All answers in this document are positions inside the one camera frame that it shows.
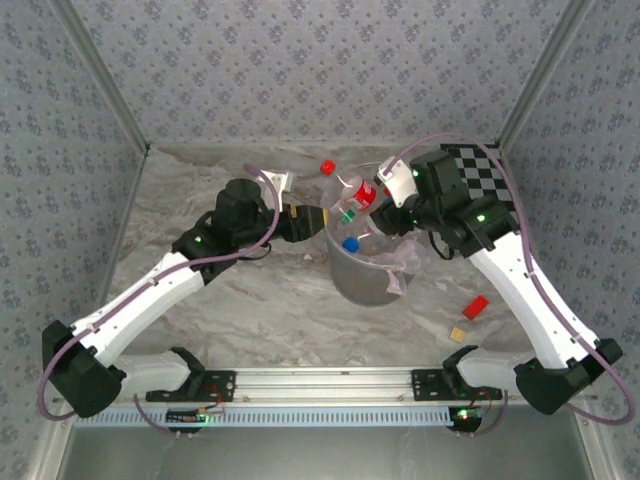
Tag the red toy block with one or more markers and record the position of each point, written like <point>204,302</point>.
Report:
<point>475,307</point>

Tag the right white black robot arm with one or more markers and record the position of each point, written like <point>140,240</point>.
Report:
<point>525,295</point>

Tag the aluminium frame bar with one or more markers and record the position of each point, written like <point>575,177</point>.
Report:
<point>132,195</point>

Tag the grey metal panel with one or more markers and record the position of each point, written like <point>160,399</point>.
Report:
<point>325,455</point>

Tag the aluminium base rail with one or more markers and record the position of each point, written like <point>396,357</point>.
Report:
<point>325,382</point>

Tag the red-label bottle with red cap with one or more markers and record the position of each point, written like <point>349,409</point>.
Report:
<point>362,195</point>

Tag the small circuit board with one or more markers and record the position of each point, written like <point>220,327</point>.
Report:
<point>465,416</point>
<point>185,416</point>

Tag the black white checkerboard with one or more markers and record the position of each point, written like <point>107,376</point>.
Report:
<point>480,170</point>

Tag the translucent grey plastic bin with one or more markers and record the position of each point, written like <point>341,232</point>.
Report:
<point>365,285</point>

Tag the small tan square tile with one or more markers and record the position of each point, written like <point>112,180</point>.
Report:
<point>456,334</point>

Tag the aluminium frame post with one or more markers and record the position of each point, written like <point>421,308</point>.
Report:
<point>547,70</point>
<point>100,75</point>

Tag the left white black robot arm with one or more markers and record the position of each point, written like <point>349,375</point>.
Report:
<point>150,295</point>

